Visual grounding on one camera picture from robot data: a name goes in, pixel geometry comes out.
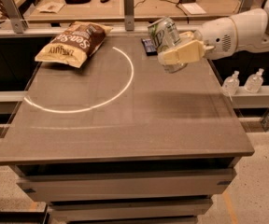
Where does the grey drawer cabinet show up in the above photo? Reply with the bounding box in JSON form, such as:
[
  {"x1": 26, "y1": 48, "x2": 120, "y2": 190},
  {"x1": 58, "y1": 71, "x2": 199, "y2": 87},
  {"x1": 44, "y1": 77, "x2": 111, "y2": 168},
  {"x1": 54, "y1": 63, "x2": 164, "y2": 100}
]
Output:
[{"x1": 15, "y1": 157, "x2": 236, "y2": 223}]

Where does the silver green 7up can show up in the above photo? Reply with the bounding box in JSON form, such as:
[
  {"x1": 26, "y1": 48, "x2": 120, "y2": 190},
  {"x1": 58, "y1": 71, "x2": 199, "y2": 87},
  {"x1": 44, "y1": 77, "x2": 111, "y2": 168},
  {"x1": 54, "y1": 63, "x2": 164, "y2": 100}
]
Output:
[{"x1": 147, "y1": 16, "x2": 189, "y2": 74}]

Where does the middle metal bracket post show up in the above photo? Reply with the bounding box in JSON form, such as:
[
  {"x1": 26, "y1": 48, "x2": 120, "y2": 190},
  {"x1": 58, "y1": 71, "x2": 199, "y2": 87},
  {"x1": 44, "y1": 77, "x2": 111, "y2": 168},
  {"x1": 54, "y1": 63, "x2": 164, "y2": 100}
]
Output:
[{"x1": 123, "y1": 0, "x2": 135, "y2": 31}]

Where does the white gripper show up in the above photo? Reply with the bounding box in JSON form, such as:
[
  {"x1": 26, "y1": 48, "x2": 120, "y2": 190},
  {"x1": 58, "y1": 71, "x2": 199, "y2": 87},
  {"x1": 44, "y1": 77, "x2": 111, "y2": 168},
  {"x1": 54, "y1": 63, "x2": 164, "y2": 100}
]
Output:
[{"x1": 158, "y1": 18, "x2": 237, "y2": 65}]

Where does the clear plastic bottle right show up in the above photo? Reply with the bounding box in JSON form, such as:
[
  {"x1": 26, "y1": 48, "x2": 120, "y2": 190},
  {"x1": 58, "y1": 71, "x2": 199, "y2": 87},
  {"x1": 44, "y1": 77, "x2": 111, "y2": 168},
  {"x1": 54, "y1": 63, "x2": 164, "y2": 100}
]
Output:
[{"x1": 244, "y1": 68, "x2": 264, "y2": 93}]

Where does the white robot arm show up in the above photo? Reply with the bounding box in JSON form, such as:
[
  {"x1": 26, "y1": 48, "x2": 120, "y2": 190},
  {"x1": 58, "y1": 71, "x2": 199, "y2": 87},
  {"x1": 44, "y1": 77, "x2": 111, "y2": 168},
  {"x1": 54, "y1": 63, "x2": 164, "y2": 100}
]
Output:
[{"x1": 158, "y1": 0, "x2": 269, "y2": 66}]

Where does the white paper sheet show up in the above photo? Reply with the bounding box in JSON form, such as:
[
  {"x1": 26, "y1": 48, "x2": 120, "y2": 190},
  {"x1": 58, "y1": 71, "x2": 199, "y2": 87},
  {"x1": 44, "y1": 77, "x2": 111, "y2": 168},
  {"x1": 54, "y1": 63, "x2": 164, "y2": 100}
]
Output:
[{"x1": 182, "y1": 3, "x2": 205, "y2": 15}]

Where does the brown yellow chip bag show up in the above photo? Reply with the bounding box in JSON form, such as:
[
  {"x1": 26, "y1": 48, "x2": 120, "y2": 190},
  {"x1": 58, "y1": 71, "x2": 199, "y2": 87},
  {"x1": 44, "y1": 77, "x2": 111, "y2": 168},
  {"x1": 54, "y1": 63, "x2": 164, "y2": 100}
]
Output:
[{"x1": 35, "y1": 21, "x2": 112, "y2": 68}]

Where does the dark pouch on back table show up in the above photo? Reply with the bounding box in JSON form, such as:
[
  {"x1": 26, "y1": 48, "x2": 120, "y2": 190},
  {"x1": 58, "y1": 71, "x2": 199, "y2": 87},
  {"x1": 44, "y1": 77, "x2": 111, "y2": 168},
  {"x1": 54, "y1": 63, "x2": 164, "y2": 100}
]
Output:
[{"x1": 64, "y1": 0, "x2": 91, "y2": 5}]

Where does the clear plastic bottle left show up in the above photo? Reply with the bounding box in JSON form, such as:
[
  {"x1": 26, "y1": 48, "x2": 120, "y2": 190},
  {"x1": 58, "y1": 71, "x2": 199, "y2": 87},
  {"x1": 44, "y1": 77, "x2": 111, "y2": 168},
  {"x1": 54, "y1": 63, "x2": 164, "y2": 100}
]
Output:
[{"x1": 222, "y1": 71, "x2": 240, "y2": 96}]

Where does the dark blue snack packet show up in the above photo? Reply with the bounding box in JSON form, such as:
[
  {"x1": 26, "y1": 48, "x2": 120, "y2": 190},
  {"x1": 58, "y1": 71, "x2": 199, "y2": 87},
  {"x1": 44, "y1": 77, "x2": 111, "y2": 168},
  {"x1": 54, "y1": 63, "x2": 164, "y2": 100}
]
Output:
[{"x1": 141, "y1": 38, "x2": 157, "y2": 56}]

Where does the clear plastic bottle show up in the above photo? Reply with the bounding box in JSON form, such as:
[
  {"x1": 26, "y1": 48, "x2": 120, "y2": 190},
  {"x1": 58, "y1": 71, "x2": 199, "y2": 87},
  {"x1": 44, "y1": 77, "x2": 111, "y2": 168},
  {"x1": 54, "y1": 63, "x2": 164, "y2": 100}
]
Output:
[
  {"x1": 244, "y1": 68, "x2": 264, "y2": 93},
  {"x1": 222, "y1": 71, "x2": 240, "y2": 96}
]

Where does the beige paper packet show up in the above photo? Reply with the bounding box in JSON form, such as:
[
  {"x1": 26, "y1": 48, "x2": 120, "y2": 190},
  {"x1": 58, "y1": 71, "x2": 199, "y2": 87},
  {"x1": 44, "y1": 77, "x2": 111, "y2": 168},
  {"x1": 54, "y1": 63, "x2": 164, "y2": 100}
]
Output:
[{"x1": 37, "y1": 2, "x2": 64, "y2": 13}]

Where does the left metal bracket post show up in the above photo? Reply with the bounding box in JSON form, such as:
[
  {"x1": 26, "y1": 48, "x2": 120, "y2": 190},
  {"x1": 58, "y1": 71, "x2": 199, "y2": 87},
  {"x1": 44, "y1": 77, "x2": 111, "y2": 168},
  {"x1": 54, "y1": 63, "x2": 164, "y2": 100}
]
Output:
[{"x1": 1, "y1": 0, "x2": 28, "y2": 34}]

